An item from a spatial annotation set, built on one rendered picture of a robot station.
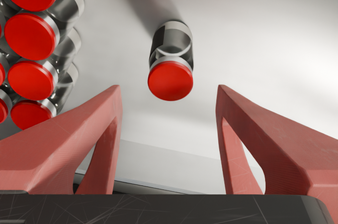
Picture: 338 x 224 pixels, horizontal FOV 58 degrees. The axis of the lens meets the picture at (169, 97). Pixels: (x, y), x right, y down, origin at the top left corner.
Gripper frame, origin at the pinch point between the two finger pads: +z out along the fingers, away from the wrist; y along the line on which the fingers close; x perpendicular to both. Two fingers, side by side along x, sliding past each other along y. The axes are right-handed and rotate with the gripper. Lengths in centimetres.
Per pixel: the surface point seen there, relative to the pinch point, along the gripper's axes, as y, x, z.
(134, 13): 1.9, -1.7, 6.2
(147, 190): 1.8, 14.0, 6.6
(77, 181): 7.7, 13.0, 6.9
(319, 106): -9.7, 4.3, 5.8
